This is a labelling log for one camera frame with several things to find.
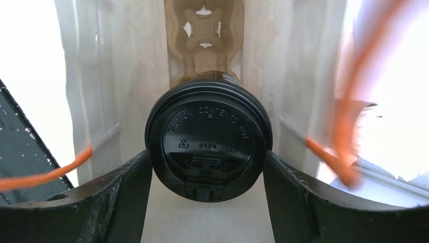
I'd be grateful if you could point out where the beige paper takeout bag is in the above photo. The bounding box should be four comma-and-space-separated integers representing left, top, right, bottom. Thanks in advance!
0, 0, 429, 243

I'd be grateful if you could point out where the single black coffee cup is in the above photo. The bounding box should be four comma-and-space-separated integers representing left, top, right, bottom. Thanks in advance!
177, 71, 243, 91

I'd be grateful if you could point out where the black cup lid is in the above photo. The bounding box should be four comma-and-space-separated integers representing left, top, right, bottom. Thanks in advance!
145, 79, 273, 203

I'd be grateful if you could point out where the single brown pulp carrier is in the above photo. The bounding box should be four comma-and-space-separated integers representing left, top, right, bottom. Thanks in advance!
164, 1, 244, 87

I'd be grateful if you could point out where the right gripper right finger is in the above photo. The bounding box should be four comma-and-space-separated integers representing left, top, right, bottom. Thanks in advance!
263, 151, 428, 242

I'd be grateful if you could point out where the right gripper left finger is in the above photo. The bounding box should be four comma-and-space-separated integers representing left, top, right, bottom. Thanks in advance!
1, 150, 152, 242

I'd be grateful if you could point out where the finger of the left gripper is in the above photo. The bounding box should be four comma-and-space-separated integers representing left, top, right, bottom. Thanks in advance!
1, 83, 73, 205

